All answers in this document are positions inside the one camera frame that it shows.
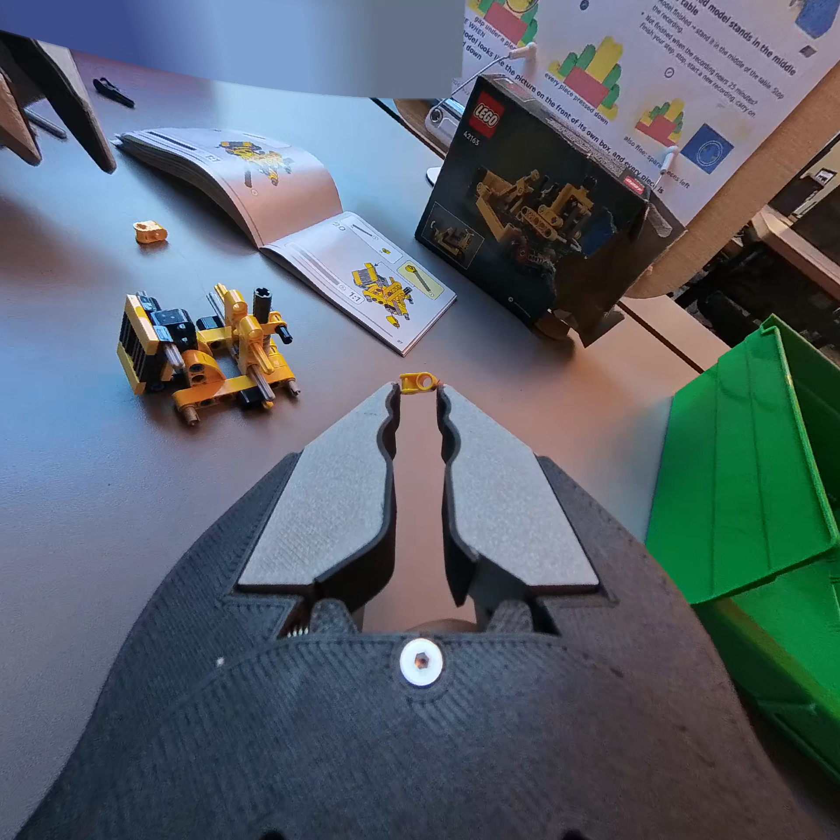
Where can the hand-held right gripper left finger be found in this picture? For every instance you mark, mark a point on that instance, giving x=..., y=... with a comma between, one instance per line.
x=328, y=512

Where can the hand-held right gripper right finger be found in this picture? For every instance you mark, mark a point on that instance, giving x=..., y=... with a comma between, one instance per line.
x=505, y=512

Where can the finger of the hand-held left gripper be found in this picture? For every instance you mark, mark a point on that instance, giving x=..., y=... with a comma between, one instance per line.
x=16, y=124
x=56, y=79

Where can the small yellow lego connector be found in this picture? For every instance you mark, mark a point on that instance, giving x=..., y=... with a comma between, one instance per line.
x=149, y=233
x=413, y=384

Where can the dark lego axle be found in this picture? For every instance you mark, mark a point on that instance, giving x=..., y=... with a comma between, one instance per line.
x=49, y=126

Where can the black lego piece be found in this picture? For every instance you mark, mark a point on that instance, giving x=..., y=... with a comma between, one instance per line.
x=111, y=92

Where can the yellow black lego model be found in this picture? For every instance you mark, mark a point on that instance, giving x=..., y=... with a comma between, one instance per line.
x=170, y=325

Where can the lego instruction booklet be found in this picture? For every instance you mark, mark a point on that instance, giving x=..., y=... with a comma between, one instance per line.
x=295, y=190

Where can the black lego box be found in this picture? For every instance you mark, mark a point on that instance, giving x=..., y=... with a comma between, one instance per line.
x=525, y=216

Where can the green plastic bin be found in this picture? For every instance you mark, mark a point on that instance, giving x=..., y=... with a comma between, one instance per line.
x=735, y=472

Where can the wooden table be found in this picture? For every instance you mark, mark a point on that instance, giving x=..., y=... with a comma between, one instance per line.
x=676, y=328

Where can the brown cardboard board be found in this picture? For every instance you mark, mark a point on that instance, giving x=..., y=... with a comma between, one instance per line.
x=735, y=223

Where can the small white device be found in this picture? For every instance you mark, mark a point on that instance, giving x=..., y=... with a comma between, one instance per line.
x=439, y=121

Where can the white push pin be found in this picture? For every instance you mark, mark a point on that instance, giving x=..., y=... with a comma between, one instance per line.
x=669, y=159
x=525, y=51

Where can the white instruction poster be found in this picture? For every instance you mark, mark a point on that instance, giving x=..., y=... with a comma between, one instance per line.
x=656, y=65

